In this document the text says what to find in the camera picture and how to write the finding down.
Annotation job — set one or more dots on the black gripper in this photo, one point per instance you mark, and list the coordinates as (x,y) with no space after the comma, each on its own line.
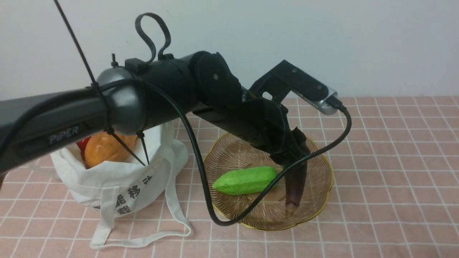
(259,122)

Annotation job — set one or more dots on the purple eggplant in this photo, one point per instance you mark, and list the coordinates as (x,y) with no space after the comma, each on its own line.
(295,179)

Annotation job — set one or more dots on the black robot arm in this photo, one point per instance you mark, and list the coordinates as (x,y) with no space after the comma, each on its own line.
(130,102)

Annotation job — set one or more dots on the white canvas tote bag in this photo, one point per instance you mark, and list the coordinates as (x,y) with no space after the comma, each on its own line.
(118,189)

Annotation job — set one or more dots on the green cucumber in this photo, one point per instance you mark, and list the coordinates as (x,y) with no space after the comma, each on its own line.
(245,181)

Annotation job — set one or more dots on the pink grid tablecloth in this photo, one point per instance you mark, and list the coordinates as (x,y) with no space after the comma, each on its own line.
(395,196)

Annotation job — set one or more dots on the orange pumpkin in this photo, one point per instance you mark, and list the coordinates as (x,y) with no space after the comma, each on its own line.
(104,147)

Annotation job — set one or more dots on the red pepper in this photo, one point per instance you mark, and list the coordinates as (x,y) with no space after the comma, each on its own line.
(82,146)

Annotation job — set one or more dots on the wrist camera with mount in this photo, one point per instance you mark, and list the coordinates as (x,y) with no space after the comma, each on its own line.
(286,78)

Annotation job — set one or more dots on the gold wire basket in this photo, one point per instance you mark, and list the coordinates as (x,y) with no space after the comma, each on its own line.
(230,153)

